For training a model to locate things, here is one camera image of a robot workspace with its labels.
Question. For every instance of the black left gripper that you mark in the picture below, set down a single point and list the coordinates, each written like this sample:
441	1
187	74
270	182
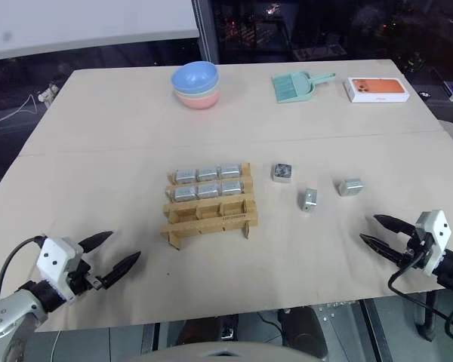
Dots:
81	277

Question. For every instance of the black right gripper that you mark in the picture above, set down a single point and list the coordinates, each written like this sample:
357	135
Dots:
413	250

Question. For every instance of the wooden slotted tray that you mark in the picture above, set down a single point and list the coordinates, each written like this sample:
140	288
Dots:
211	222

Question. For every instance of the white phone box orange print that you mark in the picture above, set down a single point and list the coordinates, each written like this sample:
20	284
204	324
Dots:
377	89

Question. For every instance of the black table leg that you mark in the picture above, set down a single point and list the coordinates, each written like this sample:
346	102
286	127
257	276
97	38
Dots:
428	316

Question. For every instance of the dark rounded shape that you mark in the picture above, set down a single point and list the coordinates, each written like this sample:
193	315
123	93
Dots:
306	335

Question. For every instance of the teal dustpan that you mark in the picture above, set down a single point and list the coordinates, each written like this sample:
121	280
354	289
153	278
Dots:
304	88

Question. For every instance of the small white floor object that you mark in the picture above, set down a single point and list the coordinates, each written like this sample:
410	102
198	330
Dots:
47	91

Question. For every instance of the pink bowl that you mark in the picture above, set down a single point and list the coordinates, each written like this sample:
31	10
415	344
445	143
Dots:
198	102

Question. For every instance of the teal hand brush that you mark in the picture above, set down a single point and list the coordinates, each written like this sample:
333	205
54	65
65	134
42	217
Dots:
285	88

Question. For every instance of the green bowl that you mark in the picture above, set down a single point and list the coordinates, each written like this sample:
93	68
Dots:
215	89

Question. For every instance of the blue bowl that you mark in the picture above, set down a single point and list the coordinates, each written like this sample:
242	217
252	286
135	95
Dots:
194	77

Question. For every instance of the white board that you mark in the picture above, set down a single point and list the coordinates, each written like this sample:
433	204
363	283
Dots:
79	22

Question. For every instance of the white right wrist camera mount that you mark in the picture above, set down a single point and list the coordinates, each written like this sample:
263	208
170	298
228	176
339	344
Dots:
436	234

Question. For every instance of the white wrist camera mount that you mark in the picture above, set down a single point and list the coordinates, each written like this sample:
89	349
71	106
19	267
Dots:
56	256
436	234

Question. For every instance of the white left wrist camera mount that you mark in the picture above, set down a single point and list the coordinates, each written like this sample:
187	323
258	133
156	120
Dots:
56	256

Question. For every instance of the grey window post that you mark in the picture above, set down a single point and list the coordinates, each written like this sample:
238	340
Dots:
207	34

